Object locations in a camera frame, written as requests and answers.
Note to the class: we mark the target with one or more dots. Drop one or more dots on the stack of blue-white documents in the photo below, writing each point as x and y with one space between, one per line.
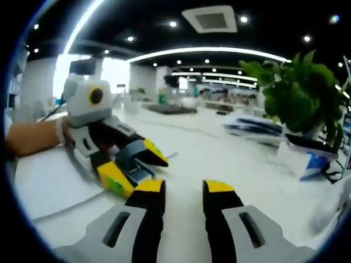
255 127

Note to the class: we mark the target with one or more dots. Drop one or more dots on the white and blue box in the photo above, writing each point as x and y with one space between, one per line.
304 161

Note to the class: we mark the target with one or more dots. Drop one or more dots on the person's left hand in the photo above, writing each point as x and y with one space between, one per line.
68 132

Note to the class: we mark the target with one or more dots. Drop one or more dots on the dark grey mat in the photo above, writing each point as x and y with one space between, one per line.
170 109

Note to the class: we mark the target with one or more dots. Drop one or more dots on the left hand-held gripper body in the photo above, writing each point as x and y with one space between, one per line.
82 107

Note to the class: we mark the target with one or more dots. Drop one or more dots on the black hanging screen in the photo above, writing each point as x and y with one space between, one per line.
82 67

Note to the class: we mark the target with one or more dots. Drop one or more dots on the curved ceiling light strip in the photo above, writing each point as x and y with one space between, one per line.
83 23
208 50

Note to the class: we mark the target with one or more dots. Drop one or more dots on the white paper sheet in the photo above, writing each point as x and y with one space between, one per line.
55 186

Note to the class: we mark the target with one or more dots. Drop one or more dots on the green standing object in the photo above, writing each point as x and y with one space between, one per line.
162 97

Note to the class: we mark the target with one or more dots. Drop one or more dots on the green potted plant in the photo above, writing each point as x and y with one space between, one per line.
299 98

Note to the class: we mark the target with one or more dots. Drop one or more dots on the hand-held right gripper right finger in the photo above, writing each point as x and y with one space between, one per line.
274 243

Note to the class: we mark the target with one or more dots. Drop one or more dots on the ceiling air vent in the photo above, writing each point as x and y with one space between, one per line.
209 19

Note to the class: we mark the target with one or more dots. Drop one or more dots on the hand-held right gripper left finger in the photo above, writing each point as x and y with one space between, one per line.
96 241

